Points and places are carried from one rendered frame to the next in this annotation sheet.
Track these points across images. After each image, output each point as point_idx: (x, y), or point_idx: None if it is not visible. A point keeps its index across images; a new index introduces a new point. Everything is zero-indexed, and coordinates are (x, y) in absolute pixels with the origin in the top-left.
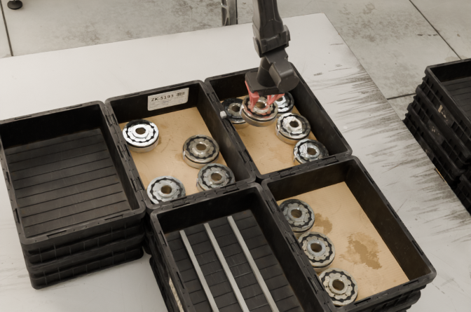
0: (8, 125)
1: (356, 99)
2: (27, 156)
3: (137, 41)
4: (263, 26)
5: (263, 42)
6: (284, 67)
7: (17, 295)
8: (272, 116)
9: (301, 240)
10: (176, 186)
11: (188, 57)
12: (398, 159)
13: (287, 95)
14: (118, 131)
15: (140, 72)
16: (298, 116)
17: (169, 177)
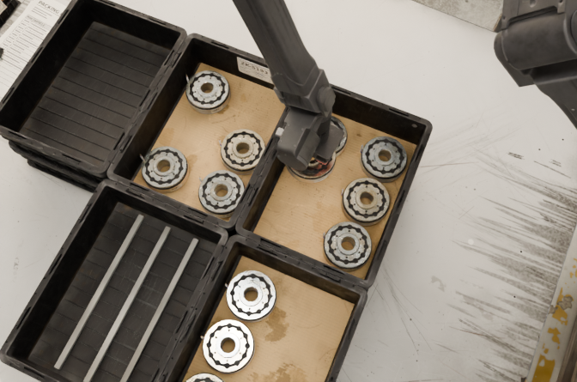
0: (92, 2)
1: (527, 220)
2: (104, 41)
3: None
4: (271, 75)
5: (277, 93)
6: (289, 140)
7: (15, 157)
8: (309, 175)
9: (224, 324)
10: (177, 169)
11: (386, 35)
12: (490, 329)
13: (401, 159)
14: (166, 75)
15: (319, 20)
16: (384, 192)
17: (181, 154)
